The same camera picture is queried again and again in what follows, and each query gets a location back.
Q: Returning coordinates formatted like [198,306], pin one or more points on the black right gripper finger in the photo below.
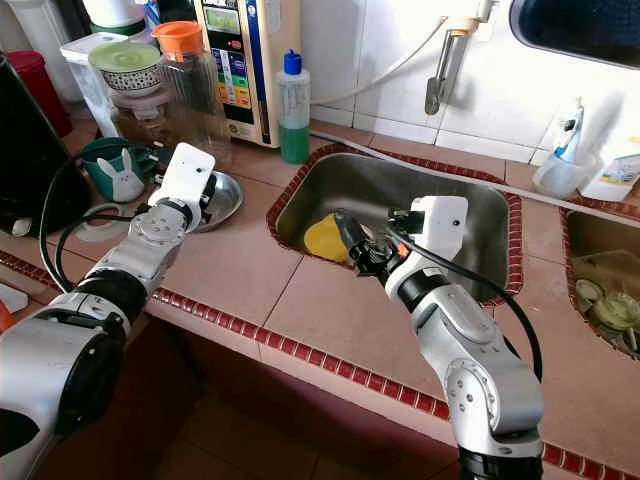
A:
[363,262]
[349,228]

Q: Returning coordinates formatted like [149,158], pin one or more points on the yellow plastic cup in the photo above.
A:
[323,240]

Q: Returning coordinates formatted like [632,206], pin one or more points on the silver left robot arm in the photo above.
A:
[80,370]

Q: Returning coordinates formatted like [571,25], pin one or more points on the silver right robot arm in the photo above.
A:
[470,340]

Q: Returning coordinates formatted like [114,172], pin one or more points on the stainless steel sink basin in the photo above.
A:
[360,185]

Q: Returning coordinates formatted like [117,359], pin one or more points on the green dish soap bottle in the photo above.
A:
[294,140]

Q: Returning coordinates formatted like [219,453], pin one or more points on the shallow steel bowl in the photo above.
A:
[225,200]

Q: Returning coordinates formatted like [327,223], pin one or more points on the cream water ionizer appliance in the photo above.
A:
[265,60]

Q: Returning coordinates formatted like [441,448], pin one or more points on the clear jar orange lid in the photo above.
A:
[195,100]

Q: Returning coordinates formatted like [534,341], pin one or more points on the steel sink basin with dishes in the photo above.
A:
[600,240]

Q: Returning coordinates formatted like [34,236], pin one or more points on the teal rabbit cup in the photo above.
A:
[122,180]

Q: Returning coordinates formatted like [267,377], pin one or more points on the white tub container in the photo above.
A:
[610,175]

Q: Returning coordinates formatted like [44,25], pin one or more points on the patterned bowl green lid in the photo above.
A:
[125,58]

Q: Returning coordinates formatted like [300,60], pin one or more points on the magenta bottle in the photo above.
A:
[45,95]

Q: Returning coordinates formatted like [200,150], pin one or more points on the dark hanging wok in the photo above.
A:
[580,30]

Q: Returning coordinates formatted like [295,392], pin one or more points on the clear plastic container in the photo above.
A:
[78,75]

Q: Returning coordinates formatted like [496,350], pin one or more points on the white canister green band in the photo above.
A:
[115,12]

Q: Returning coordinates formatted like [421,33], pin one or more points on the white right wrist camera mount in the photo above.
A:
[440,222]

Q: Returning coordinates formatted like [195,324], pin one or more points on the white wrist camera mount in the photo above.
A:
[188,175]
[440,222]

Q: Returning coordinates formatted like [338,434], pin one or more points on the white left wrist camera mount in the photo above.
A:
[188,175]

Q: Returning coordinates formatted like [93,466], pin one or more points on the grey wall faucet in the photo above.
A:
[438,80]

